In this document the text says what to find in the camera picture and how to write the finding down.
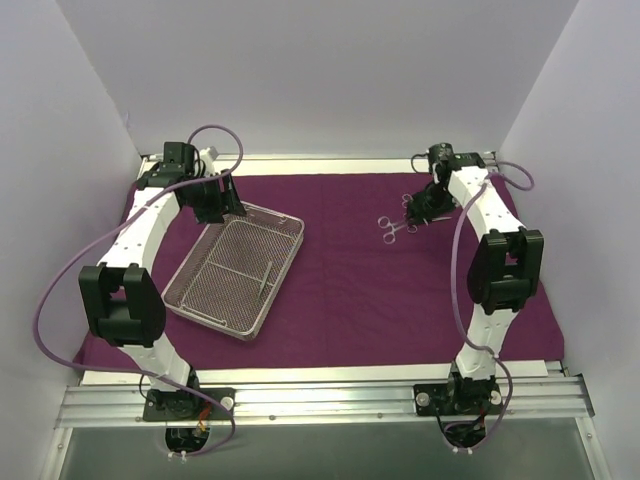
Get metal mesh tray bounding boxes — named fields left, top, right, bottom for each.
left=162, top=202, right=305, bottom=341

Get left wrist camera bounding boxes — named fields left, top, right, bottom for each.
left=158, top=142, right=218, bottom=179

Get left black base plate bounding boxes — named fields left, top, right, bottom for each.
left=142, top=388, right=236, bottom=422

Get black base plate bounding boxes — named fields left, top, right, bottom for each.
left=413, top=382, right=503, bottom=417
left=142, top=388, right=236, bottom=422

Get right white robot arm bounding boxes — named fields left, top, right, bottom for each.
left=407, top=165, right=544, bottom=413

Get steel forceps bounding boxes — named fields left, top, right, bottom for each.
left=407, top=216, right=451, bottom=234
left=377, top=216, right=414, bottom=245

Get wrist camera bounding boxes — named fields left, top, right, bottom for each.
left=410, top=142, right=486, bottom=174
left=158, top=142, right=218, bottom=179

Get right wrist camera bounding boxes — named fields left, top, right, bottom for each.
left=410, top=142, right=486, bottom=174

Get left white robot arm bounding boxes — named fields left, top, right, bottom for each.
left=79, top=169, right=241, bottom=419

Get steel surgical scissors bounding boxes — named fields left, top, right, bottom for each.
left=401, top=194, right=413, bottom=208

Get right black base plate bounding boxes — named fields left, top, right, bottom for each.
left=413, top=382, right=503, bottom=417

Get right side aluminium rail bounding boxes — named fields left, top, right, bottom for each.
left=481, top=151, right=564, bottom=377

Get aluminium rail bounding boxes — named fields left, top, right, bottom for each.
left=56, top=377, right=595, bottom=428
left=481, top=151, right=564, bottom=377

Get front aluminium rail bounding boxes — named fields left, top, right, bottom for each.
left=56, top=377, right=595, bottom=428

